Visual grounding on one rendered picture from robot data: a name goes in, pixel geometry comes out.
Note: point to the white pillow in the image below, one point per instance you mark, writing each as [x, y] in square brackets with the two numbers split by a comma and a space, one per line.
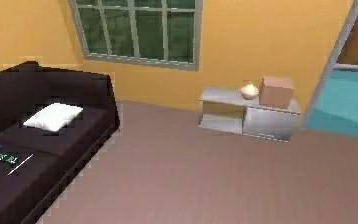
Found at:
[53, 116]

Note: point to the black sofa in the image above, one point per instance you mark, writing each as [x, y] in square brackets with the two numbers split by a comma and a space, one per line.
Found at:
[70, 133]

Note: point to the grey door frame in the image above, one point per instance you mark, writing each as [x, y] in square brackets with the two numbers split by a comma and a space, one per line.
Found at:
[330, 63]

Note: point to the thin white pencil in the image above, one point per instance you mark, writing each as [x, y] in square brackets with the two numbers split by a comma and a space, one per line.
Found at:
[20, 164]

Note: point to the black remote control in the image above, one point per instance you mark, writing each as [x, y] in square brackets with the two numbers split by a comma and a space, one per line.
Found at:
[6, 158]

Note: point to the grey framed window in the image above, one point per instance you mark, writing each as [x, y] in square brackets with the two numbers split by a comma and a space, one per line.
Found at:
[138, 31]

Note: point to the cream round vase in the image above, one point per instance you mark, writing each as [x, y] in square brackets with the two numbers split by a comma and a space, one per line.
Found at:
[249, 91]

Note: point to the grey low cabinet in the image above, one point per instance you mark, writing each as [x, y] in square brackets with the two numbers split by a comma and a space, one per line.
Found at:
[253, 118]

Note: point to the brown cardboard box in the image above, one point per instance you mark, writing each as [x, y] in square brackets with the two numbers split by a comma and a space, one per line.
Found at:
[276, 92]

